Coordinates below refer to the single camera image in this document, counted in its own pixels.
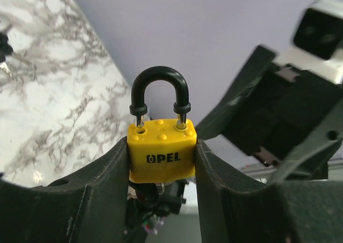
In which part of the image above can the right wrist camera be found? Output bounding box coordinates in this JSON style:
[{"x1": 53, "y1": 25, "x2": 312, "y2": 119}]
[{"x1": 274, "y1": 0, "x2": 342, "y2": 84}]

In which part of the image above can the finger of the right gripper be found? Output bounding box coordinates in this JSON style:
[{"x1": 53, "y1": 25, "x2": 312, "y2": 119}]
[
  {"x1": 196, "y1": 45, "x2": 276, "y2": 140},
  {"x1": 268, "y1": 93, "x2": 342, "y2": 183}
]

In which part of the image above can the yellow padlock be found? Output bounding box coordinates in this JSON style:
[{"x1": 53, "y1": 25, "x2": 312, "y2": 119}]
[{"x1": 127, "y1": 66, "x2": 197, "y2": 183}]

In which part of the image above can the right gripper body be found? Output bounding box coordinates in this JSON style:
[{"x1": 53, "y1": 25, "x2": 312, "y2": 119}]
[{"x1": 222, "y1": 65, "x2": 342, "y2": 167}]

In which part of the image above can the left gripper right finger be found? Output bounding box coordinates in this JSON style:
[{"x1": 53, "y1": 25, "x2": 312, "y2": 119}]
[{"x1": 196, "y1": 141, "x2": 342, "y2": 242}]

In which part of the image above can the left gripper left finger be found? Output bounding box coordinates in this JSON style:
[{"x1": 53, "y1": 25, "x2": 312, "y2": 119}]
[{"x1": 1, "y1": 138, "x2": 129, "y2": 242}]

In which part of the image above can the silver key bunch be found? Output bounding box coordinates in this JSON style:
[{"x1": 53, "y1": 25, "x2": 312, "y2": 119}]
[{"x1": 148, "y1": 182, "x2": 173, "y2": 196}]

